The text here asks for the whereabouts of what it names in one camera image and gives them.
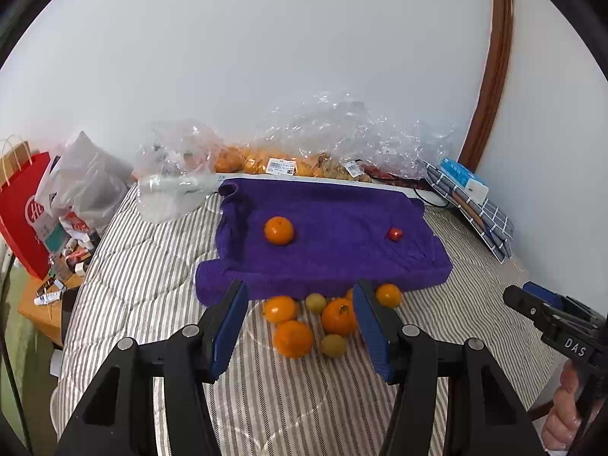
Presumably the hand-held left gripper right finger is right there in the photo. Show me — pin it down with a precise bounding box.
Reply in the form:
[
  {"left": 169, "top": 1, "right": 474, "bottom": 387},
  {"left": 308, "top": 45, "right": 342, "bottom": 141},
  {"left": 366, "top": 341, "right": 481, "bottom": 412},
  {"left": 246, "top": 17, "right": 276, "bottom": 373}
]
[{"left": 352, "top": 279, "right": 545, "bottom": 456}]

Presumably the clear plastic bag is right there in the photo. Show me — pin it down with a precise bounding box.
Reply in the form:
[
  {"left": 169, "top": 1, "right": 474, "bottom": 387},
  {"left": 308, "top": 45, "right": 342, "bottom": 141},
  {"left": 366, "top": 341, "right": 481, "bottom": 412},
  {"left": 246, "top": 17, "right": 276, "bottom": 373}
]
[{"left": 133, "top": 120, "right": 224, "bottom": 223}]

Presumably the wooden nightstand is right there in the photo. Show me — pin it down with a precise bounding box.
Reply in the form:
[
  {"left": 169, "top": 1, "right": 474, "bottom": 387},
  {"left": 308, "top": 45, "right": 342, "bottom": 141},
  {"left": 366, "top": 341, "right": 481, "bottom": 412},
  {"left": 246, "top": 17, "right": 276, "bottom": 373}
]
[{"left": 18, "top": 273, "right": 84, "bottom": 347}]

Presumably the crumpled clear plastic wrap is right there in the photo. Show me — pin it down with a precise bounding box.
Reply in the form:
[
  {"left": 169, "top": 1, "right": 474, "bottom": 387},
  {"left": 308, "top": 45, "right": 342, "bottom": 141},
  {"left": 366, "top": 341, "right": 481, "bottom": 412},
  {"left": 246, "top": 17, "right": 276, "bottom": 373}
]
[{"left": 252, "top": 89, "right": 459, "bottom": 181}]

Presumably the checkered cloth bag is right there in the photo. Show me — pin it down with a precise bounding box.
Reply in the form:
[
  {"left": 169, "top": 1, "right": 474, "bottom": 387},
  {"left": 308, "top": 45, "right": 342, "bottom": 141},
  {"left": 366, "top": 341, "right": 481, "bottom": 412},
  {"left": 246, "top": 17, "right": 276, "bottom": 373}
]
[{"left": 423, "top": 159, "right": 515, "bottom": 263}]

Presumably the bag of oranges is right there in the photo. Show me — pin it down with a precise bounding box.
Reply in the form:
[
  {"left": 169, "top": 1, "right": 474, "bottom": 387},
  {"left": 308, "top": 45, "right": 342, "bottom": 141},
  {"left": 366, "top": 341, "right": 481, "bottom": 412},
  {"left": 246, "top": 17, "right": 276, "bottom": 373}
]
[{"left": 214, "top": 145, "right": 305, "bottom": 175}]

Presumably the person's right hand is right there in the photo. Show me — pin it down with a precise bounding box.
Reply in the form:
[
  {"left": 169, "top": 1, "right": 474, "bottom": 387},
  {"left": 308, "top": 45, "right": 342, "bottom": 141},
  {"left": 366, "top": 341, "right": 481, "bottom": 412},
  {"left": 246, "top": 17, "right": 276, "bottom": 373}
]
[{"left": 541, "top": 358, "right": 586, "bottom": 452}]

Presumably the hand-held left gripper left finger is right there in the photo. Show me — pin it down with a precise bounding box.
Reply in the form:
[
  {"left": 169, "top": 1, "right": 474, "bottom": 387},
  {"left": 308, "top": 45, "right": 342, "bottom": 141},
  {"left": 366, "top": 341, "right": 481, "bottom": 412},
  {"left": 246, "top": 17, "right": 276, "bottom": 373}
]
[{"left": 57, "top": 279, "right": 250, "bottom": 456}]

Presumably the dark red packet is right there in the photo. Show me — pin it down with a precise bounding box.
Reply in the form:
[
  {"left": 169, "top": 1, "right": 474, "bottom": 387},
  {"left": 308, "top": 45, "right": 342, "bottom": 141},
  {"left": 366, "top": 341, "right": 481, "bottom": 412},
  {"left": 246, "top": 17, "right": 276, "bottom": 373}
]
[{"left": 366, "top": 164, "right": 423, "bottom": 182}]

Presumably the blue tissue pack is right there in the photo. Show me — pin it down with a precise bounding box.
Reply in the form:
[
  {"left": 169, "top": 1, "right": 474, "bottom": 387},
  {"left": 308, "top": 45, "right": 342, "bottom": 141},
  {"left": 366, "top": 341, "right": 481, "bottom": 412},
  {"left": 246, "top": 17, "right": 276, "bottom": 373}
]
[{"left": 439, "top": 157, "right": 490, "bottom": 205}]

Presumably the clutter of small bottles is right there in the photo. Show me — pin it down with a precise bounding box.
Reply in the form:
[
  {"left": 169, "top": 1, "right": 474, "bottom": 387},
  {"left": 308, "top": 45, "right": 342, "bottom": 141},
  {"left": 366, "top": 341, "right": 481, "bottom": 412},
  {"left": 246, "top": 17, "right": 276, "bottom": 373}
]
[{"left": 47, "top": 225, "right": 101, "bottom": 287}]

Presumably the bag of tan fruits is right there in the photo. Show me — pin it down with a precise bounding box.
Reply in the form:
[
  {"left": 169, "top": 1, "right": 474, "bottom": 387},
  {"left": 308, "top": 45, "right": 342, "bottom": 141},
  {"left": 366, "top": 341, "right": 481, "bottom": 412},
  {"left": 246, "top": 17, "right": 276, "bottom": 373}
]
[{"left": 297, "top": 152, "right": 376, "bottom": 182}]

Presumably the red paper bag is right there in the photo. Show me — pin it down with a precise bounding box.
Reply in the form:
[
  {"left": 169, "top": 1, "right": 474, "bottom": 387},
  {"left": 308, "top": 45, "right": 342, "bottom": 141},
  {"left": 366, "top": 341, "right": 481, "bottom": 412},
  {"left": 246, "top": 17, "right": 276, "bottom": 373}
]
[{"left": 0, "top": 135, "right": 53, "bottom": 280}]

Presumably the purple towel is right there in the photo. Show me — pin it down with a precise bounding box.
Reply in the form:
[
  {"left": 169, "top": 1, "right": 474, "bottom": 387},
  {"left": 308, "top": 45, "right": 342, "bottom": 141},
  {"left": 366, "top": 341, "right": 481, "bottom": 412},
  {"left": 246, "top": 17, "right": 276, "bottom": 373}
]
[{"left": 195, "top": 177, "right": 453, "bottom": 306}]

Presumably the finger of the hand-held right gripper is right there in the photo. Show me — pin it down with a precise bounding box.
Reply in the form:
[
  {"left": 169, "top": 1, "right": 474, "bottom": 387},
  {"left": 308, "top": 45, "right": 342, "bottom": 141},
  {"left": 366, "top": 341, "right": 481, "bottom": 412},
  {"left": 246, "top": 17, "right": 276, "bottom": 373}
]
[
  {"left": 502, "top": 285, "right": 556, "bottom": 339},
  {"left": 522, "top": 282, "right": 568, "bottom": 310}
]

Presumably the wooden door frame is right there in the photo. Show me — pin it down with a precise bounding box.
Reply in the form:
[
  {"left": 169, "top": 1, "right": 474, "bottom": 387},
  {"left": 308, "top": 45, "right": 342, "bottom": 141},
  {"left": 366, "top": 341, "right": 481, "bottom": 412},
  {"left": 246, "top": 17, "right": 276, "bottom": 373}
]
[{"left": 458, "top": 0, "right": 515, "bottom": 172}]

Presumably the white plastic bag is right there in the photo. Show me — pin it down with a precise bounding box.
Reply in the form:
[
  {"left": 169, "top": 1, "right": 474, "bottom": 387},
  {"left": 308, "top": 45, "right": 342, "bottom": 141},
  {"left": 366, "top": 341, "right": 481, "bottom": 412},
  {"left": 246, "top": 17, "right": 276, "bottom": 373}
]
[{"left": 35, "top": 130, "right": 134, "bottom": 252}]

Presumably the large orange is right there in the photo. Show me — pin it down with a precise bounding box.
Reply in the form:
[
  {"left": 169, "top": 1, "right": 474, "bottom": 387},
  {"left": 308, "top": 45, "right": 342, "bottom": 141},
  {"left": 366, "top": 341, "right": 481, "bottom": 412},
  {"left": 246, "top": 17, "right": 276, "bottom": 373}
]
[{"left": 321, "top": 298, "right": 358, "bottom": 336}]

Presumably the black cable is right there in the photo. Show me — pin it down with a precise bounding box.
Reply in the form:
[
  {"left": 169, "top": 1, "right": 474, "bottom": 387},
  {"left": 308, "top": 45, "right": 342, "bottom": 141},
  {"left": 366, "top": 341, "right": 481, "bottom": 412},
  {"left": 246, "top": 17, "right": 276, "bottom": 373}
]
[{"left": 412, "top": 184, "right": 450, "bottom": 209}]

